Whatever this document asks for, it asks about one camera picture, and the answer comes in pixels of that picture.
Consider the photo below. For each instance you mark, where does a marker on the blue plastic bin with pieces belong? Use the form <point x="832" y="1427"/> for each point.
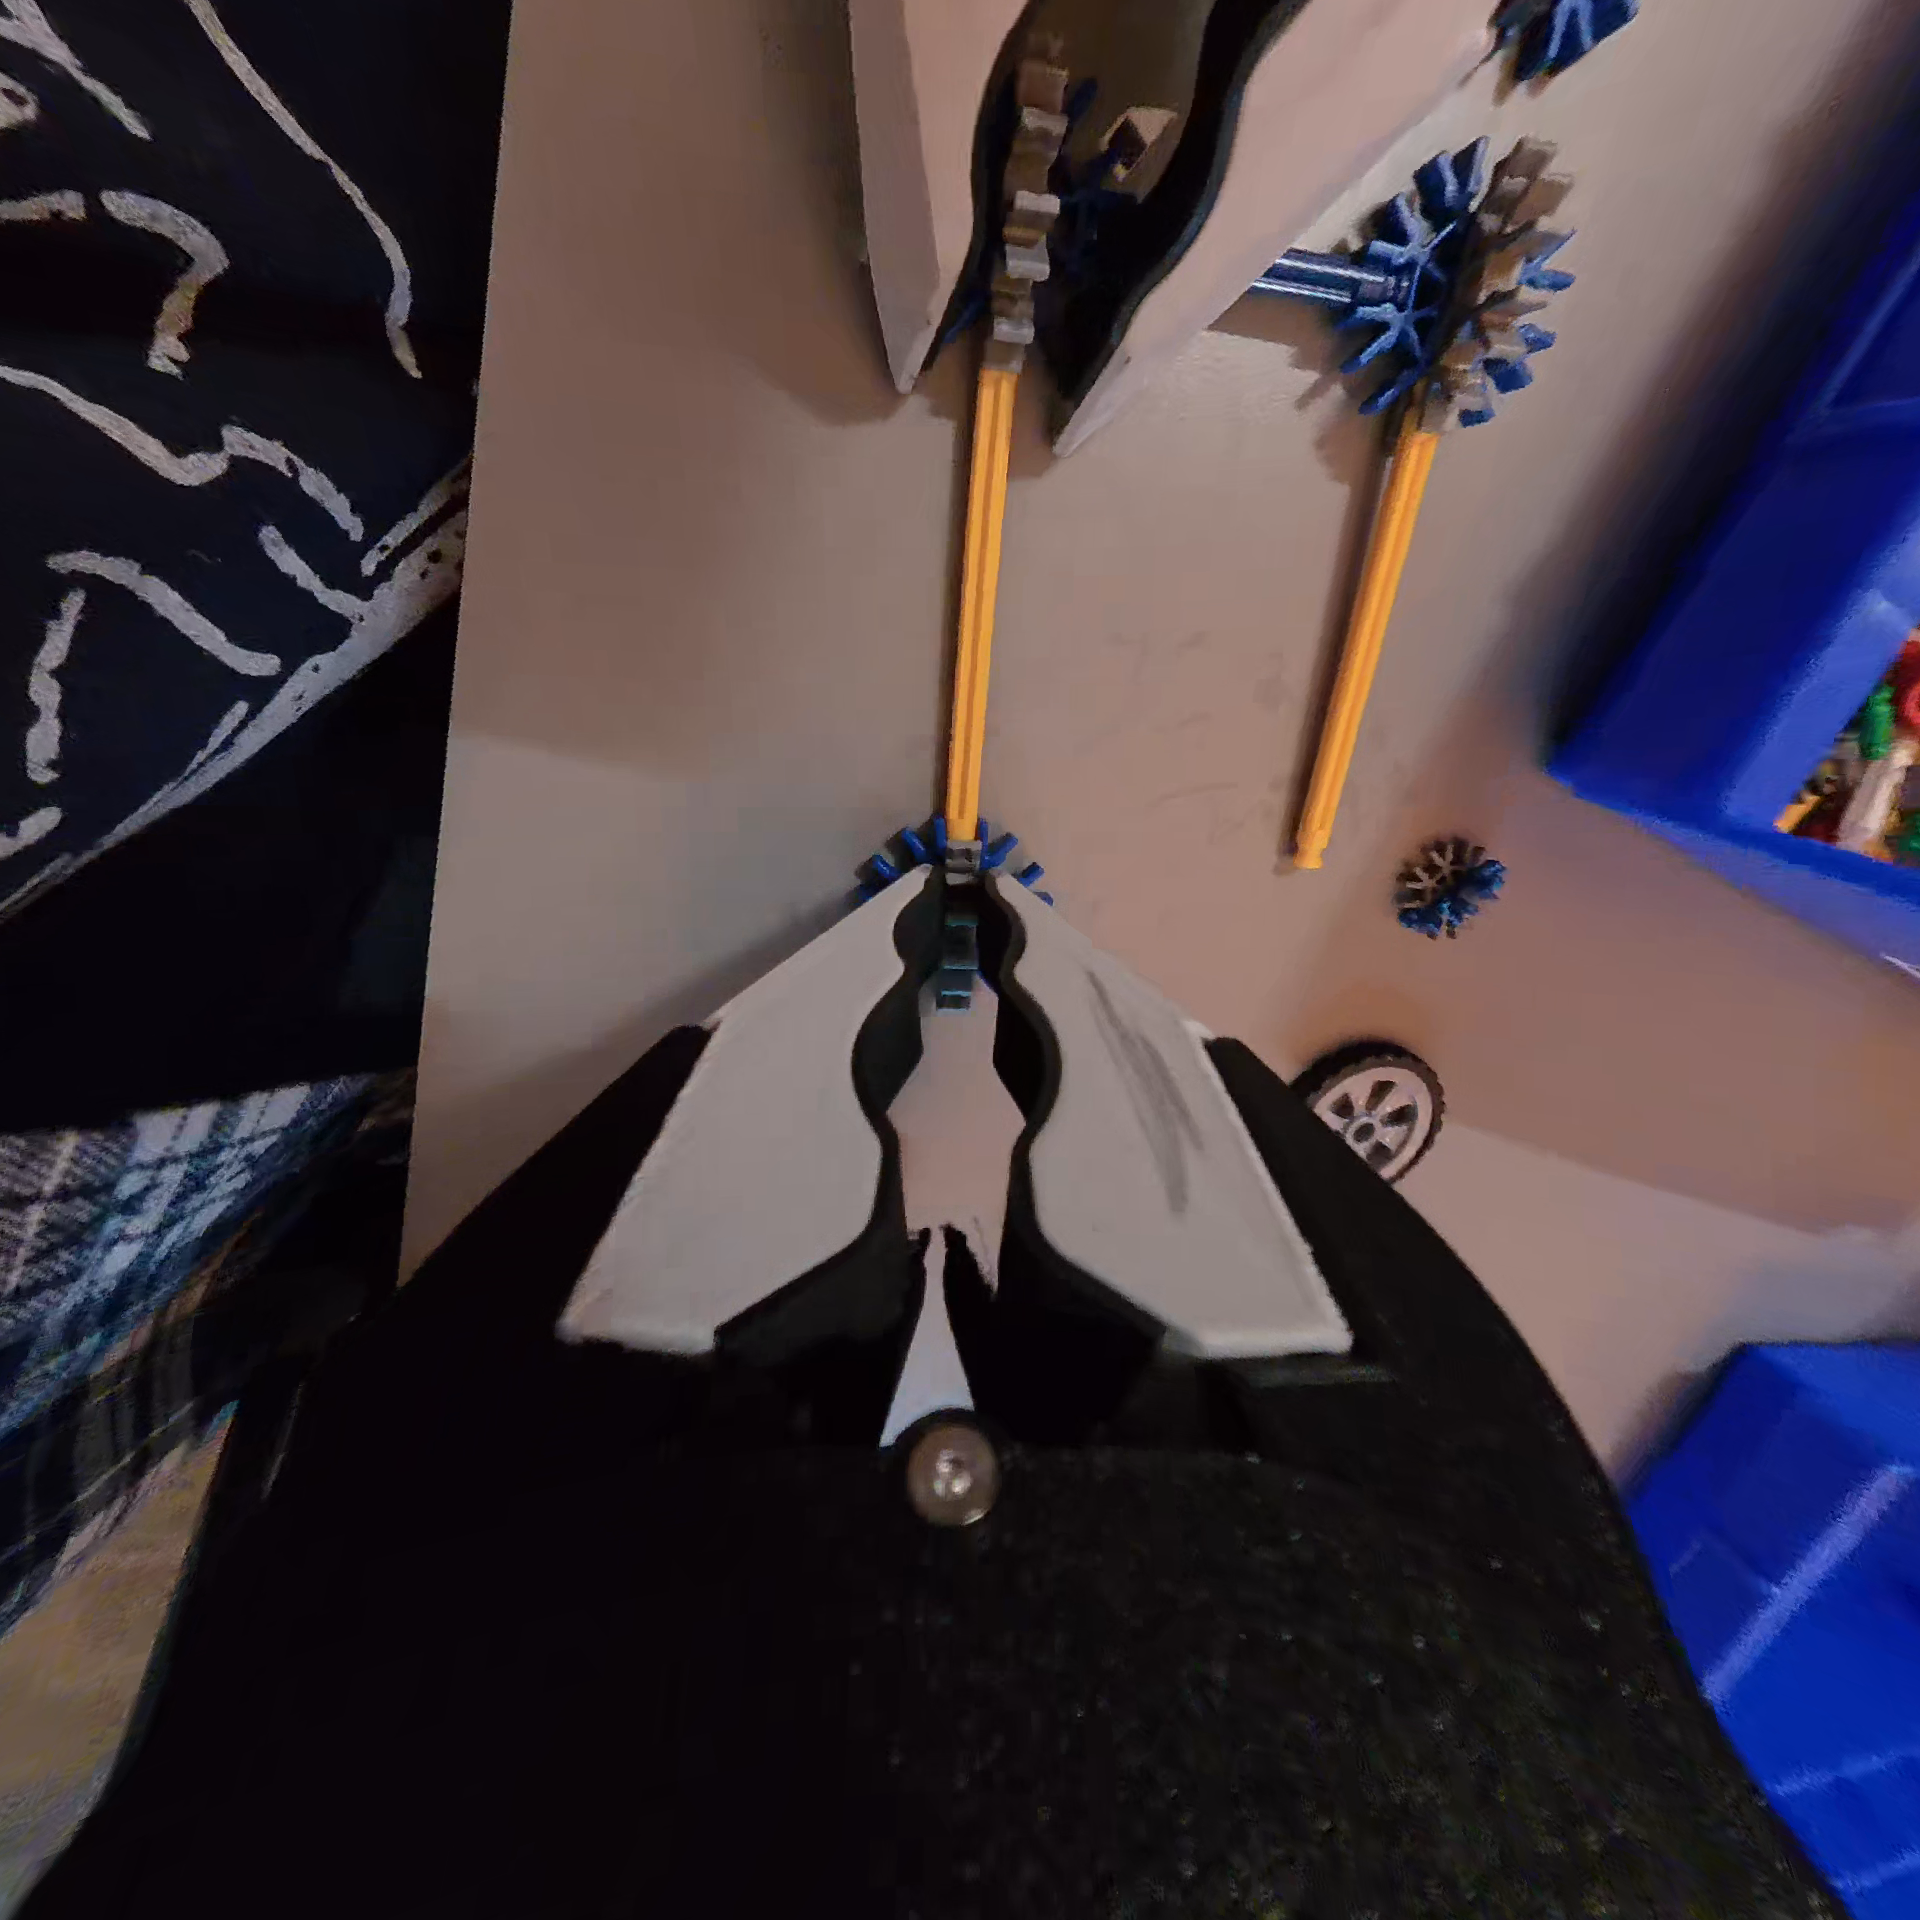
<point x="1725" y="721"/>

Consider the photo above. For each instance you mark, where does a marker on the person's plaid overshirt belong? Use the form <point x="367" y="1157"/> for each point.
<point x="136" y="1231"/>

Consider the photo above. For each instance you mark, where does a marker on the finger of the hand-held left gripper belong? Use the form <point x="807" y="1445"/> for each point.
<point x="1350" y="107"/>
<point x="909" y="165"/>

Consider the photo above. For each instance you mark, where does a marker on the person's dark printed t-shirt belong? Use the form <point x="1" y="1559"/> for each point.
<point x="224" y="451"/>

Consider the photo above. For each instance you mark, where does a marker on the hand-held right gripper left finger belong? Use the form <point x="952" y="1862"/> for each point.
<point x="734" y="1172"/>

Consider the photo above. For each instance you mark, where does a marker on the empty blue plastic bin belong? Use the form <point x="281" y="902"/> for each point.
<point x="1786" y="1590"/>

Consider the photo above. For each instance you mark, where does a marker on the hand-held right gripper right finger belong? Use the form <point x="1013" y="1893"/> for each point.
<point x="1171" y="1185"/>

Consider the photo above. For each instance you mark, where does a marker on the small blue grey connector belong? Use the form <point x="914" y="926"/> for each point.
<point x="1447" y="888"/>

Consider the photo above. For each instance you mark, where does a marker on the blue plastic rod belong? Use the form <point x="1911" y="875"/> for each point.
<point x="1306" y="276"/>

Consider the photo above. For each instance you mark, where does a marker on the blue connector stack green tip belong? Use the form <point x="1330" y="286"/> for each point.
<point x="1568" y="30"/>

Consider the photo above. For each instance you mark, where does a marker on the pile of colourful construction pieces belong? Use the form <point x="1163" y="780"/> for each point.
<point x="1869" y="764"/>

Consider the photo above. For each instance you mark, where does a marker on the grey toy wheel black tyre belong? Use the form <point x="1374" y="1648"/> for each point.
<point x="1373" y="1109"/>

